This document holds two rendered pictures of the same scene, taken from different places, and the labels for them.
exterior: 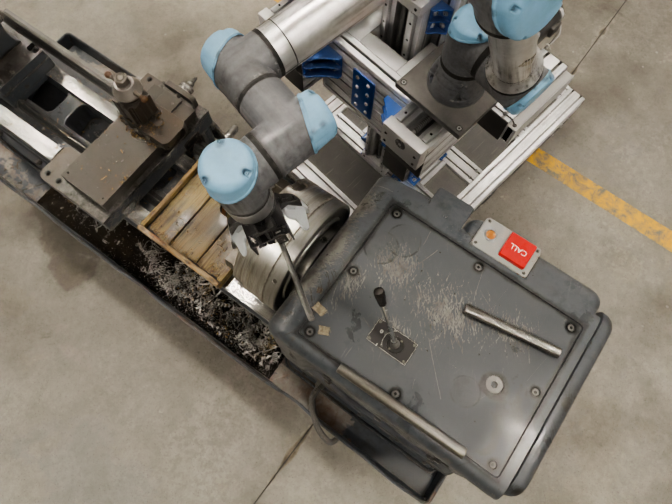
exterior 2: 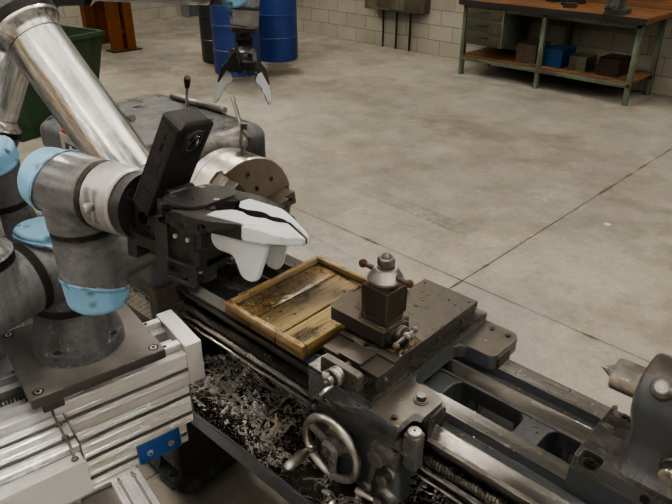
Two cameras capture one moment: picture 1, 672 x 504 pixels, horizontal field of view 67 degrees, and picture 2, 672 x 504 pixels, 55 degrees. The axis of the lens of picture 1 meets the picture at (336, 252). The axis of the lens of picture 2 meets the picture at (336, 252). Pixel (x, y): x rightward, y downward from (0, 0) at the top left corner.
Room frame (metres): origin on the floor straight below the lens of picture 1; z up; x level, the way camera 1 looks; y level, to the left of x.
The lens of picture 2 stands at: (2.02, 0.65, 1.83)
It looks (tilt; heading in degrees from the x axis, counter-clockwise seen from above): 28 degrees down; 189
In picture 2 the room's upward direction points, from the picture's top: straight up
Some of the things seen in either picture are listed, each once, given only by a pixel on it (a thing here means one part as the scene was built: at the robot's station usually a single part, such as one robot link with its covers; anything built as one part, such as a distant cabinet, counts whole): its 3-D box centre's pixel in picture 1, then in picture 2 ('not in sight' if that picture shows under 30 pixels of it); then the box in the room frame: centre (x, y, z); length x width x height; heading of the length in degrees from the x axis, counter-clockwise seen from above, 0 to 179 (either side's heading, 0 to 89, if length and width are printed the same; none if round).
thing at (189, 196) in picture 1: (218, 211); (311, 301); (0.57, 0.35, 0.89); 0.36 x 0.30 x 0.04; 146
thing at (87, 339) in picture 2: not in sight; (74, 317); (1.19, 0.06, 1.21); 0.15 x 0.15 x 0.10
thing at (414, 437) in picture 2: not in sight; (412, 447); (1.02, 0.65, 0.84); 0.04 x 0.04 x 0.10; 56
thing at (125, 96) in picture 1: (125, 86); (385, 273); (0.82, 0.57, 1.13); 0.08 x 0.08 x 0.03
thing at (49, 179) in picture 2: not in sight; (74, 188); (1.41, 0.26, 1.56); 0.11 x 0.08 x 0.09; 68
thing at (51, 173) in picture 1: (126, 144); (418, 355); (0.78, 0.65, 0.90); 0.47 x 0.30 x 0.06; 146
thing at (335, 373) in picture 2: (190, 84); (327, 381); (0.97, 0.47, 0.95); 0.07 x 0.04 x 0.04; 146
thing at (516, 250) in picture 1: (516, 251); not in sight; (0.35, -0.38, 1.26); 0.06 x 0.06 x 0.02; 56
